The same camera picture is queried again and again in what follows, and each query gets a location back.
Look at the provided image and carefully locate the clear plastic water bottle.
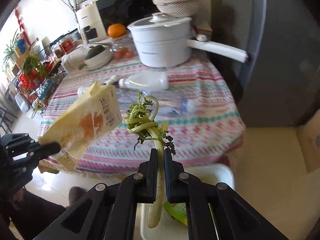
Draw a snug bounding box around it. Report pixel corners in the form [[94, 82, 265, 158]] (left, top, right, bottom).
[[116, 88, 198, 118]]

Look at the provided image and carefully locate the woven white basket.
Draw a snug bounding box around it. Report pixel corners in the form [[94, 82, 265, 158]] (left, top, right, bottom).
[[152, 0, 200, 17]]

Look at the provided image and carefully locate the white kitchen appliance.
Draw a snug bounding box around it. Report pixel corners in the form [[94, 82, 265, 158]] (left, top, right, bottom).
[[76, 3, 107, 43]]

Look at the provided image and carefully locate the white electric cooking pot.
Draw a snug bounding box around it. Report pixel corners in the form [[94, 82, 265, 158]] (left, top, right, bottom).
[[127, 12, 248, 68]]

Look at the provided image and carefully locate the grey refrigerator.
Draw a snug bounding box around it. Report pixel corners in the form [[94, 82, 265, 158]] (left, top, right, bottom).
[[210, 0, 319, 127]]

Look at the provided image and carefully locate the white plastic trash bin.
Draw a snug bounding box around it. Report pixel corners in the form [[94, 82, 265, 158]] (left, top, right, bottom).
[[140, 164, 235, 239]]

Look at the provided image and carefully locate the wilted green vegetable stalk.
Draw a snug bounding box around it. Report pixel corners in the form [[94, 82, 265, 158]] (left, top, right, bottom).
[[124, 92, 176, 228]]

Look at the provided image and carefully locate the yellow paper food bag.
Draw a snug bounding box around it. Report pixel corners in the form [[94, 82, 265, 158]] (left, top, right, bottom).
[[38, 82, 122, 171]]

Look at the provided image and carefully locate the green onion rings chip bag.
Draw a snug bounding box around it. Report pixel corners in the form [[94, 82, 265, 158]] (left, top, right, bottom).
[[163, 202, 188, 226]]

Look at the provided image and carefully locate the large orange fruit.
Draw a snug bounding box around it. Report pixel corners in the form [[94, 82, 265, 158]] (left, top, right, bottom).
[[107, 23, 126, 38]]

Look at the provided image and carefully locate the red white patterned tablecloth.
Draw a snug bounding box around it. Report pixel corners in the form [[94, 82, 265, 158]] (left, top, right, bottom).
[[39, 53, 246, 175]]

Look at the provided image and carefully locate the cardboard box with blue logo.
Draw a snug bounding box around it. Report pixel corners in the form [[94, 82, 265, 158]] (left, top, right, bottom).
[[297, 110, 320, 173]]

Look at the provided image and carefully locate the white bowl with green squash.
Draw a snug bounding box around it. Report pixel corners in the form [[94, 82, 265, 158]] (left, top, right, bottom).
[[78, 44, 113, 70]]

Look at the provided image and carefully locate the small tangerine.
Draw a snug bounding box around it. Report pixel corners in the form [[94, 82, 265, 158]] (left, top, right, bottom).
[[113, 51, 123, 60], [124, 50, 134, 59]]

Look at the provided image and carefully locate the red label glass jar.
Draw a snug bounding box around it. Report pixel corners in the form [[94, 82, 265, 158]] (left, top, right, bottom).
[[60, 36, 75, 54]]

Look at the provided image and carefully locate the small tangerine left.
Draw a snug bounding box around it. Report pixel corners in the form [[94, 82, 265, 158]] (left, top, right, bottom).
[[113, 51, 123, 60]]

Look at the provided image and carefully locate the white milky plastic bottle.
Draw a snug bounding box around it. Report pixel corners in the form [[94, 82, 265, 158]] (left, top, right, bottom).
[[118, 72, 169, 91]]

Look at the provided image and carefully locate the small tangerine right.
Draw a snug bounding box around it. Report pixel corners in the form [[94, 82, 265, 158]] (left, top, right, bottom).
[[124, 50, 134, 59]]

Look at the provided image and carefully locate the black wire rack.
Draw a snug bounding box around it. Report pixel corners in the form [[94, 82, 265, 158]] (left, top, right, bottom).
[[14, 55, 66, 118]]

